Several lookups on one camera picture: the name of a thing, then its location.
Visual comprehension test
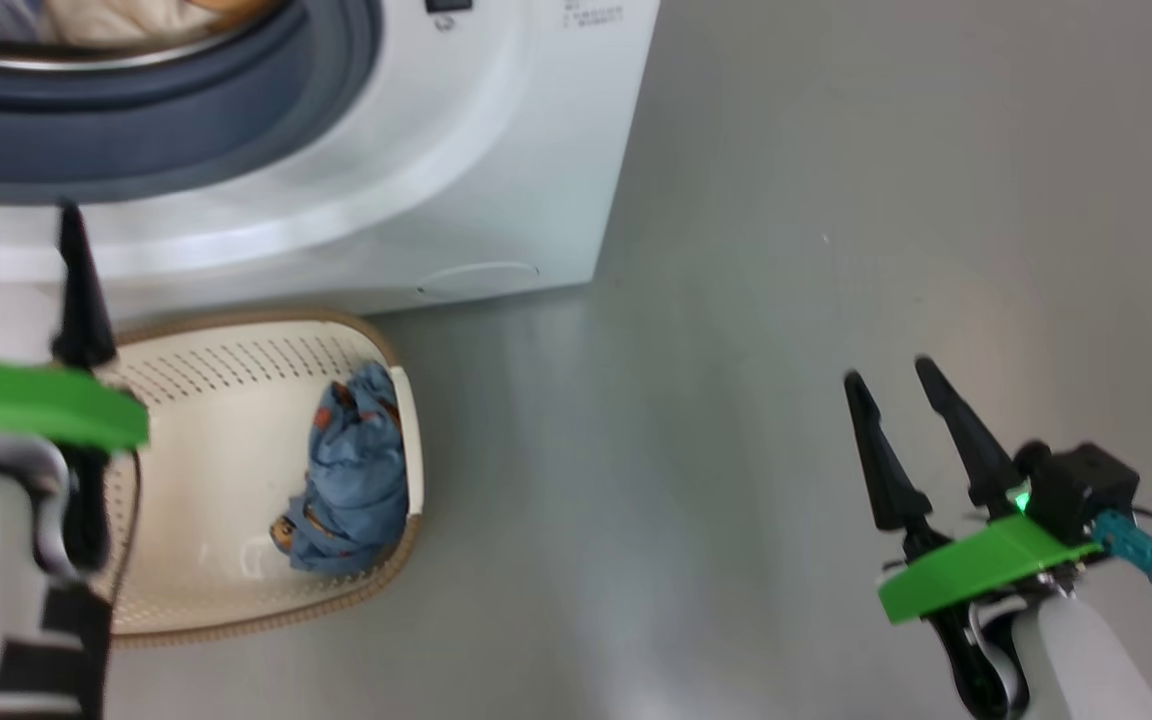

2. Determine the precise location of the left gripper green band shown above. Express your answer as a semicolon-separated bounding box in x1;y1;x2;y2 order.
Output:
0;203;150;576

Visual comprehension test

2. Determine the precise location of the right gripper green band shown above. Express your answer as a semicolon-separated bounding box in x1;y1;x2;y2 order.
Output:
842;355;1102;720

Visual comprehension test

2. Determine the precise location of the blue garment with beige lining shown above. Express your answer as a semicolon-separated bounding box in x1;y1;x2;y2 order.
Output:
0;0;282;49

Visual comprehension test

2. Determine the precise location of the blue patterned garment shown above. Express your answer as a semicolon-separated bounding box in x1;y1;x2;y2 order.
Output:
271;360;410;576

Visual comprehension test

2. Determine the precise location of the grey rubber door gasket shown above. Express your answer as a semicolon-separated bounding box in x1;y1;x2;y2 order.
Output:
0;0;384;206

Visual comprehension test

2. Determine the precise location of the cream perforated laundry basket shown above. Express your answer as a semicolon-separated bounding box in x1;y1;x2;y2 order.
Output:
86;308;425;646

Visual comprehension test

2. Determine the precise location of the white washing machine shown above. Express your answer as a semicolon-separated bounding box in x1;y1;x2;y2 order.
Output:
0;0;662;321

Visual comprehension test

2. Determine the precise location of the teal cable connector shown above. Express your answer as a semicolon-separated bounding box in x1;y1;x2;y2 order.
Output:
1091;510;1152;596

